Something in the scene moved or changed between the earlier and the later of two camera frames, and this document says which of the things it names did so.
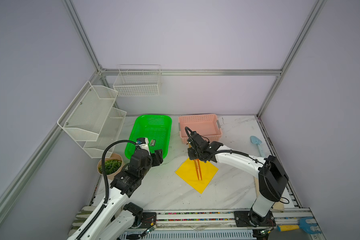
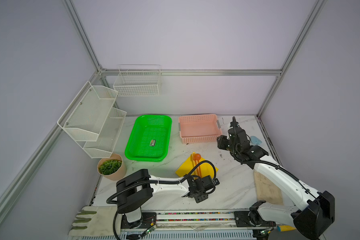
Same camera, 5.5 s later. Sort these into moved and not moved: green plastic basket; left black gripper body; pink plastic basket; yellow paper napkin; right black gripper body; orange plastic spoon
Moved: right black gripper body; left black gripper body
Not moved: orange plastic spoon; yellow paper napkin; green plastic basket; pink plastic basket
